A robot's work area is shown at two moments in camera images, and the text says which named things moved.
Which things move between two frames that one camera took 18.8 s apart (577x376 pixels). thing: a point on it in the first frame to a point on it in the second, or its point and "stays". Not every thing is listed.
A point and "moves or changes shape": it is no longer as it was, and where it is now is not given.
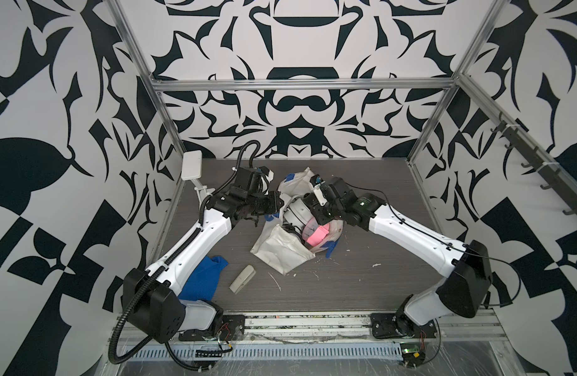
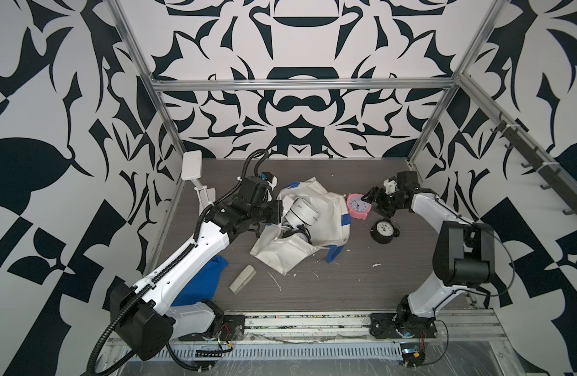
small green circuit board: [411, 354] stays
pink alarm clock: [313, 233] moves or changes shape
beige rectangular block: [242, 280] stays
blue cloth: [202, 280] stays
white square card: [191, 167] stays
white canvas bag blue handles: [277, 246] moves or changes shape
